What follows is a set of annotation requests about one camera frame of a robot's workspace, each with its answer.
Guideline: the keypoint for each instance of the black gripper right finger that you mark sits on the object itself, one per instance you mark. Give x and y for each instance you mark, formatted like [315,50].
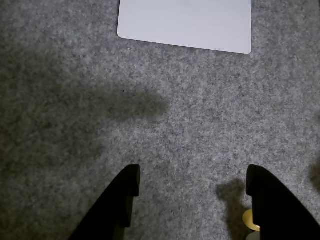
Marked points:
[277,212]

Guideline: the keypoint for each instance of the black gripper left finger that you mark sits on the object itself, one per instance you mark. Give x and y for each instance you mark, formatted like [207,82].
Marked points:
[117,200]

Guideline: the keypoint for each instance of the yellow egg sushi figure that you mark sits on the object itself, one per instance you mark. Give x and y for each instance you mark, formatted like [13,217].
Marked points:
[248,218]

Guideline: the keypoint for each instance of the grey felt mat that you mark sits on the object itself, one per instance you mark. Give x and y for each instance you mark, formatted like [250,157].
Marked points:
[190,120]

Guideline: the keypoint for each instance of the white blank card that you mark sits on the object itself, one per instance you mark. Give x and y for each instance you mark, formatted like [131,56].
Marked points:
[185,22]

